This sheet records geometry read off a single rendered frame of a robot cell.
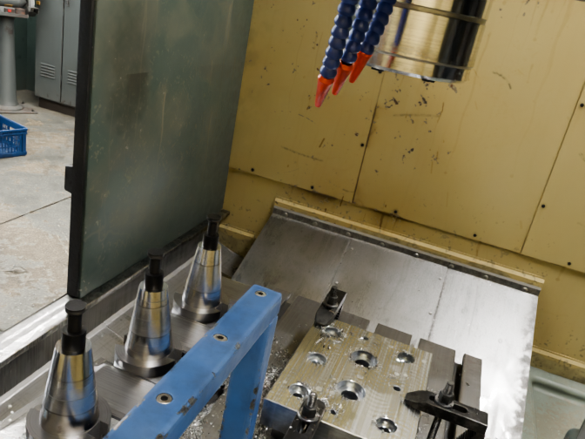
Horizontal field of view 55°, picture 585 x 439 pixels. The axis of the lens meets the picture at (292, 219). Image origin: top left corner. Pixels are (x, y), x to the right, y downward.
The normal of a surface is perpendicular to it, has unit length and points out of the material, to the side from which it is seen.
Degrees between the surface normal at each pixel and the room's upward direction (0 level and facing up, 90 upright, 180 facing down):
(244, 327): 0
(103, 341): 17
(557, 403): 0
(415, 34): 90
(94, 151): 90
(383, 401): 0
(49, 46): 90
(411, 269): 24
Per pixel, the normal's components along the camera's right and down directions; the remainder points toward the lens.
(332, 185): -0.32, 0.31
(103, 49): 0.92, 0.29
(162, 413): 0.18, -0.91
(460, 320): 0.04, -0.71
